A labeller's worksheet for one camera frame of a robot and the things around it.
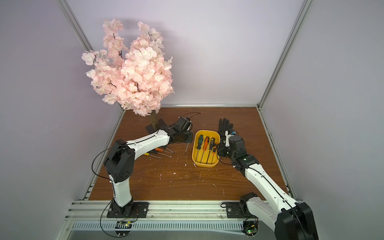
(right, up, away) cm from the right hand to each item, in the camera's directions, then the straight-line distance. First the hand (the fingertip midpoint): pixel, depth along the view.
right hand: (219, 142), depth 82 cm
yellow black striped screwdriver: (-3, -2, +15) cm, 15 cm away
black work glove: (+7, +9, +24) cm, 26 cm away
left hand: (-15, +2, +9) cm, 17 cm away
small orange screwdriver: (-2, -8, +10) cm, 13 cm away
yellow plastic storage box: (-4, +3, +18) cm, 19 cm away
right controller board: (+13, -39, -12) cm, 43 cm away
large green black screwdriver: (-11, -2, +15) cm, 19 cm away
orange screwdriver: (-7, -1, +14) cm, 16 cm away
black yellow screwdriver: (-18, -2, +7) cm, 20 cm away
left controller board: (-50, -39, -10) cm, 64 cm away
